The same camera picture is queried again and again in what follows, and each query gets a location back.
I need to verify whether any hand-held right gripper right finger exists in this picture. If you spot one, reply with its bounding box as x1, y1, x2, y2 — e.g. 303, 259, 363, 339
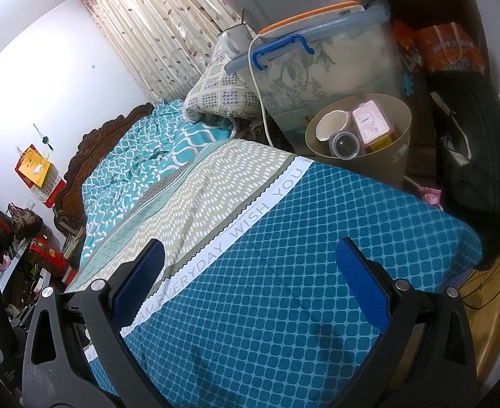
334, 237, 479, 408

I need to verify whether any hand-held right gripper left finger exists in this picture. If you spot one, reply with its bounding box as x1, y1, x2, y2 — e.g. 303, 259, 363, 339
20, 238, 168, 408

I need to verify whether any beige trash bin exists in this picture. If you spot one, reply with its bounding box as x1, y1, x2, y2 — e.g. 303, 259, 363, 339
304, 93, 412, 190

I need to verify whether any brown snack packet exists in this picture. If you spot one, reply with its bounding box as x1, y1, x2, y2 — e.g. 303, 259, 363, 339
350, 99, 397, 154

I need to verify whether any pink paper cup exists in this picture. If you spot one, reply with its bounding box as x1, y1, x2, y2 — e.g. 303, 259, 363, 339
315, 110, 355, 142

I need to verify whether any metal storage shelf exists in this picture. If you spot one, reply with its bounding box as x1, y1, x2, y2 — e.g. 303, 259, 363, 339
0, 157, 86, 370

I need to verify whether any red gift box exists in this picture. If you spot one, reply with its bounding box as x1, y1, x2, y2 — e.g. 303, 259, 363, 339
28, 235, 73, 282

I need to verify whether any teal beige patterned bedspread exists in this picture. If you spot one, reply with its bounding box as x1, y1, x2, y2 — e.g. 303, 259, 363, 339
65, 136, 485, 408

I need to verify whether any brown patterned handbag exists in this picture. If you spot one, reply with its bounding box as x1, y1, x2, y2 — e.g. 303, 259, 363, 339
7, 203, 45, 239

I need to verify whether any teal white patterned quilt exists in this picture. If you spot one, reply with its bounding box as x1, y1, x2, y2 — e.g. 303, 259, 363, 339
80, 98, 234, 265

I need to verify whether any carved wooden headboard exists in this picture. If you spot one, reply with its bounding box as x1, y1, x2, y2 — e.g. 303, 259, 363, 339
53, 101, 155, 261

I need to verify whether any black bag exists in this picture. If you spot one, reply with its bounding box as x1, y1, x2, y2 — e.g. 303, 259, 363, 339
427, 71, 500, 266

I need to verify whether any hanging key pendant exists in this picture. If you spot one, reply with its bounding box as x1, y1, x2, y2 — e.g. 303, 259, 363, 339
32, 123, 55, 152

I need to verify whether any folded checked blanket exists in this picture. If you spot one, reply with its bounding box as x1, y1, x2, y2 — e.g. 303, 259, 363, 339
184, 40, 268, 131

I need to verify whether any orange red plastic bag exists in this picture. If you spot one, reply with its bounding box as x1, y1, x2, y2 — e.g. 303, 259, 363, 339
392, 19, 487, 74

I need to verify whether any beige leaf print curtain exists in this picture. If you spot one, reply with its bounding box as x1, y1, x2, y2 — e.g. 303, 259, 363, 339
79, 0, 251, 103

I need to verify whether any orange rimmed white lid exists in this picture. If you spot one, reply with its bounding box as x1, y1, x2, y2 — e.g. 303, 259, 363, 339
258, 0, 368, 37

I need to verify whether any red yellow wall calendar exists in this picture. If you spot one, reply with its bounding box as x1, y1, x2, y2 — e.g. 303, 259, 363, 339
15, 144, 66, 210

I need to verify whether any white cable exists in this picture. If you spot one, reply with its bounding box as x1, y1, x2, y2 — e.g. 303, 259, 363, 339
248, 36, 277, 148

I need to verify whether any clear storage box blue handle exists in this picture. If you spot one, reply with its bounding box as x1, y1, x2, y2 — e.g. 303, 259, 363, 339
224, 0, 408, 137

